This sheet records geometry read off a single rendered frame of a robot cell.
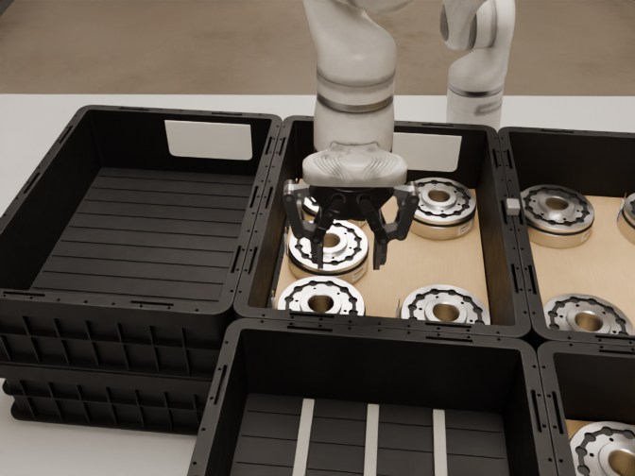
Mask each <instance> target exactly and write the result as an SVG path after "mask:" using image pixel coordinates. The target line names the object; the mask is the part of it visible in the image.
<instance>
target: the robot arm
mask: <svg viewBox="0 0 635 476"><path fill-rule="evenodd" d="M301 1H302V4H303V8H304V11H305V15H306V19H307V23H308V26H309V30H310V33H311V37H312V40H313V43H314V46H315V48H316V52H317V98H316V105H315V111H314V154H312V155H310V156H308V157H307V158H305V159H304V160H303V163H302V178H303V181H304V182H305V183H300V184H296V182H295V181H294V180H292V179H289V180H287V181H286V182H285V183H284V187H283V203H284V206H285V209H286V213H287V216H288V220H289V224H290V227H291V230H292V233H293V237H294V238H296V239H302V238H305V239H307V240H309V241H310V243H311V262H312V264H317V269H323V255H324V236H325V234H326V232H327V230H330V228H331V226H332V224H333V223H334V221H345V220H354V221H366V220H367V222H368V224H369V228H370V230H371V231H373V233H374V241H373V255H372V262H373V270H380V265H385V263H386V256H387V245H388V243H389V242H390V241H392V240H395V239H397V240H398V241H403V240H405V239H406V237H407V234H408V232H409V230H410V227H411V224H412V221H413V219H414V216H415V213H416V210H417V208H418V206H419V203H420V194H419V188H418V183H417V182H415V181H409V182H408V183H407V184H406V185H403V184H405V182H406V175H407V162H406V161H405V160H404V159H403V158H402V157H400V156H398V155H396V154H393V153H392V145H393V134H394V122H395V115H394V86H395V75H396V64H397V47H396V43H395V41H394V39H393V37H392V36H391V35H390V34H389V33H388V32H387V31H385V30H384V29H383V28H382V27H380V26H379V25H377V24H375V23H374V22H373V21H372V20H371V19H370V17H368V15H367V14H366V13H365V10H366V11H370V12H373V13H378V14H389V13H392V12H395V11H398V10H400V9H403V8H405V7H406V6H408V5H409V4H410V3H412V2H413V1H414V0H301ZM515 13H516V9H515V1H514V0H444V1H443V4H442V8H441V11H440V19H439V28H440V34H441V38H442V40H443V41H444V43H445V44H446V45H447V46H448V47H449V48H451V49H453V50H458V51H466V50H473V51H472V52H471V53H470V54H468V55H466V56H464V57H462V58H460V59H458V60H456V61H455V62H454V63H453V64H452V65H451V67H450V69H449V72H448V88H447V110H446V123H455V124H473V125H486V126H490V127H492V128H495V130H496V131H497V133H498V130H499V129H500V123H501V114H502V105H503V95H504V87H505V78H506V73H507V67H508V61H509V54H510V48H511V43H512V38H513V32H514V26H515ZM474 49H475V50H474ZM308 195H310V196H311V197H312V198H313V199H314V200H315V201H316V203H317V204H318V205H319V207H318V210H317V214H316V216H315V218H314V220H313V222H308V221H305V218H304V214H303V210H302V206H301V205H303V204H304V203H305V198H306V197H307V196H308ZM393 196H395V197H396V200H397V205H398V206H399V208H398V211H397V213H396V216H395V219H394V222H392V223H388V224H387V223H386V220H385V218H384V216H383V213H382V209H381V208H382V207H383V206H384V205H385V204H386V203H387V202H388V201H389V200H390V199H391V198H392V197H393Z"/></svg>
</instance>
